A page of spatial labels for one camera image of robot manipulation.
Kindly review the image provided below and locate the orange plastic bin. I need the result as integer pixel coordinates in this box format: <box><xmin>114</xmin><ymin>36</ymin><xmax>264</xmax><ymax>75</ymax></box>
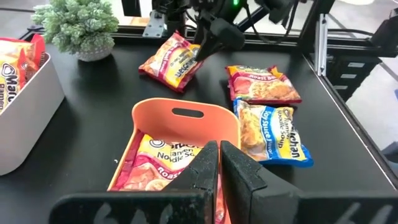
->
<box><xmin>106</xmin><ymin>97</ymin><xmax>242</xmax><ymax>224</ymax></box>

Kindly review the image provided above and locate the grey metal bracket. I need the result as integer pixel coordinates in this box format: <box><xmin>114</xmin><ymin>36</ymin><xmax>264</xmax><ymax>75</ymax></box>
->
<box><xmin>142</xmin><ymin>10</ymin><xmax>166</xmax><ymax>39</ymax></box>

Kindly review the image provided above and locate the green artificial potted plant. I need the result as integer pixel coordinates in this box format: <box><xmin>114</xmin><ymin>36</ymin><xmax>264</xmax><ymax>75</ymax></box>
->
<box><xmin>30</xmin><ymin>0</ymin><xmax>119</xmax><ymax>62</ymax></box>

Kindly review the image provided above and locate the red roast beef ramen pack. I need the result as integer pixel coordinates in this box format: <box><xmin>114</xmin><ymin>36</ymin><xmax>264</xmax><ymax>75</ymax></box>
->
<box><xmin>226</xmin><ymin>64</ymin><xmax>303</xmax><ymax>106</ymax></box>
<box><xmin>138</xmin><ymin>30</ymin><xmax>205</xmax><ymax>93</ymax></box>
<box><xmin>110</xmin><ymin>133</ymin><xmax>224</xmax><ymax>224</ymax></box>

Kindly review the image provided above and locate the blue soy sauce ramen pack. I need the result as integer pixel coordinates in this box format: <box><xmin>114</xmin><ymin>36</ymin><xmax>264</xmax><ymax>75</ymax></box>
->
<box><xmin>233</xmin><ymin>98</ymin><xmax>315</xmax><ymax>169</ymax></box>

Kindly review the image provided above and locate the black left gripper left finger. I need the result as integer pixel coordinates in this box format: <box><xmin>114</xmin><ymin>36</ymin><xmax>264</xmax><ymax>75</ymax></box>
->
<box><xmin>49</xmin><ymin>140</ymin><xmax>220</xmax><ymax>224</ymax></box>

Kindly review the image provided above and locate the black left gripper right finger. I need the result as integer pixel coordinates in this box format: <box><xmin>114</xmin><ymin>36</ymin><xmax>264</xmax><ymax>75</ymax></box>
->
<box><xmin>220</xmin><ymin>140</ymin><xmax>398</xmax><ymax>224</ymax></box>

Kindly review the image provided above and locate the orange chicken ramen pack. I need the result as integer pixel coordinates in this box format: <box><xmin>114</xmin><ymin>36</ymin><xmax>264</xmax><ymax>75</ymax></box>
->
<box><xmin>17</xmin><ymin>33</ymin><xmax>47</xmax><ymax>82</ymax></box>
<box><xmin>0</xmin><ymin>39</ymin><xmax>26</xmax><ymax>113</ymax></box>

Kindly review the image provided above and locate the white plastic bin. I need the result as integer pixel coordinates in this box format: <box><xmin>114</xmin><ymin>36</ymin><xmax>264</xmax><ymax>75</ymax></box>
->
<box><xmin>0</xmin><ymin>52</ymin><xmax>65</xmax><ymax>177</ymax></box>

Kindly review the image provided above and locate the black drawer cabinet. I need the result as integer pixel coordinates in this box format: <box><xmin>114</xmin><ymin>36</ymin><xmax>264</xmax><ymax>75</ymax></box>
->
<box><xmin>326</xmin><ymin>55</ymin><xmax>383</xmax><ymax>102</ymax></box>

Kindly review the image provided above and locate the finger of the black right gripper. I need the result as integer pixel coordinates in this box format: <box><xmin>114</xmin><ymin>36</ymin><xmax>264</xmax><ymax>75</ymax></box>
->
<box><xmin>194</xmin><ymin>38</ymin><xmax>216</xmax><ymax>62</ymax></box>
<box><xmin>205</xmin><ymin>42</ymin><xmax>226</xmax><ymax>59</ymax></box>

